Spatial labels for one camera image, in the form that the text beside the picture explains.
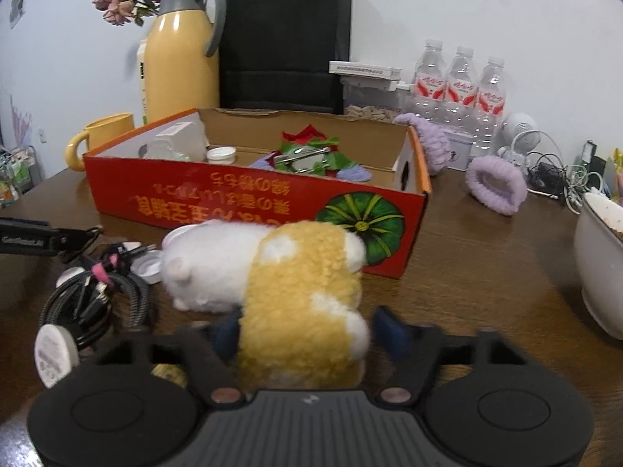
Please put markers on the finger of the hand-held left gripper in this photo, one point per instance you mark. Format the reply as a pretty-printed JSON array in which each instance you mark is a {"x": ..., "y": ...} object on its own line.
[{"x": 78, "y": 238}]

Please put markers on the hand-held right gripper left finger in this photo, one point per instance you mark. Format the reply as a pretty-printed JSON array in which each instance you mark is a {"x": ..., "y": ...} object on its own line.
[{"x": 225, "y": 335}]

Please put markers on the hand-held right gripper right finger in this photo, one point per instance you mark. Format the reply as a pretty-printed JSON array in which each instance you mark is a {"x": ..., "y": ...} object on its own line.
[{"x": 389, "y": 328}]

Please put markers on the yellow white plush toy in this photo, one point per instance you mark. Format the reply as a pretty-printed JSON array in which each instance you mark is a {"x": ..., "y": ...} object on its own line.
[{"x": 297, "y": 301}]

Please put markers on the red cardboard box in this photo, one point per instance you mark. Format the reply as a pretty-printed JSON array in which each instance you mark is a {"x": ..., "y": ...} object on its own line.
[{"x": 170, "y": 189}]

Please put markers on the clear plastic pellet container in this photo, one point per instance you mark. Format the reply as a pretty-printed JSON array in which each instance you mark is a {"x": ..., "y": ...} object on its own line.
[{"x": 177, "y": 141}]

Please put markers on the purple knit pouch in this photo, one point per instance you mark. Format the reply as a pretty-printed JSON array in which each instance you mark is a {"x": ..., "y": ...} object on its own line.
[{"x": 351, "y": 173}]

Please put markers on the white bottle cap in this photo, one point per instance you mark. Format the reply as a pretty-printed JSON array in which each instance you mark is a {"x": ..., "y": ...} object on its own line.
[
  {"x": 148, "y": 266},
  {"x": 221, "y": 154}
]

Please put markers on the red artificial flower clip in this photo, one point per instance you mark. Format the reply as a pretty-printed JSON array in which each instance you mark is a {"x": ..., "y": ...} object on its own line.
[{"x": 311, "y": 153}]

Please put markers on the metal storage rack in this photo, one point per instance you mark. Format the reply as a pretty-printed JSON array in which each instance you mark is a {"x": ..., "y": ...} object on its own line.
[{"x": 14, "y": 175}]

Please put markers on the yellow mug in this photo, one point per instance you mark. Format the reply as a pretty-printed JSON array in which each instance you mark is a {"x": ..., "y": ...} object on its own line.
[{"x": 109, "y": 129}]

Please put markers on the white round charger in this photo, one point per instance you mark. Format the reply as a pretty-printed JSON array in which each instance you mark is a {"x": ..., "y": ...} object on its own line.
[{"x": 54, "y": 357}]

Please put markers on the white milk carton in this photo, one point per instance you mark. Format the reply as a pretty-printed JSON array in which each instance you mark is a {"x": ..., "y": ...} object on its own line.
[{"x": 142, "y": 82}]

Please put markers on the purple fluffy headband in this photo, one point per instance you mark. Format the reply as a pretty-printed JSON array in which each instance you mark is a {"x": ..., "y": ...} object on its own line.
[
  {"x": 430, "y": 143},
  {"x": 513, "y": 189}
]

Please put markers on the white tin box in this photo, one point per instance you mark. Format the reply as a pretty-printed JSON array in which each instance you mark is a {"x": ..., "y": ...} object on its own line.
[{"x": 460, "y": 151}]

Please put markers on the yellow thermos jug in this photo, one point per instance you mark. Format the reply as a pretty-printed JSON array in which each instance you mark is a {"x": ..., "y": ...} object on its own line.
[{"x": 180, "y": 68}]

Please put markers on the white bowl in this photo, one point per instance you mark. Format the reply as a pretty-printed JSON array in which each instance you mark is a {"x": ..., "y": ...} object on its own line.
[{"x": 596, "y": 272}]

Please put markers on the clear nut container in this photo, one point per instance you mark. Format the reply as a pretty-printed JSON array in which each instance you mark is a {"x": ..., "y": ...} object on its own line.
[{"x": 370, "y": 107}]

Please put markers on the white desk fan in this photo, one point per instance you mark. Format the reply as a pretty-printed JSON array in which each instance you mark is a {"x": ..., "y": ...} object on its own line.
[{"x": 521, "y": 136}]

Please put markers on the white flat box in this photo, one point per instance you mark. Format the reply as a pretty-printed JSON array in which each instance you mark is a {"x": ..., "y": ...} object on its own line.
[{"x": 362, "y": 70}]

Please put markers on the black upright stand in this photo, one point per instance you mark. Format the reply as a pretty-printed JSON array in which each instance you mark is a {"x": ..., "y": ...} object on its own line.
[{"x": 589, "y": 153}]

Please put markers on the yellow snack packet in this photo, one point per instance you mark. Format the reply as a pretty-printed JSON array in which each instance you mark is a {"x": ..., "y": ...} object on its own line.
[{"x": 618, "y": 175}]

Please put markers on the black paper bag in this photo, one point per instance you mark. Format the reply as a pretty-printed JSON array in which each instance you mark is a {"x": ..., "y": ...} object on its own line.
[{"x": 282, "y": 44}]

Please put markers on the white wall socket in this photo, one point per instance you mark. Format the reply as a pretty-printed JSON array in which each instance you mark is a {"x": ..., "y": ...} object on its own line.
[{"x": 42, "y": 135}]

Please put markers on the purple wall decal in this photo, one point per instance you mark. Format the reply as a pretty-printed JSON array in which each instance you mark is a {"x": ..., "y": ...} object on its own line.
[{"x": 20, "y": 124}]

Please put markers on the wall poster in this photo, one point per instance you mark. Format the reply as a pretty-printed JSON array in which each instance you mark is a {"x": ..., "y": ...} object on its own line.
[{"x": 18, "y": 2}]

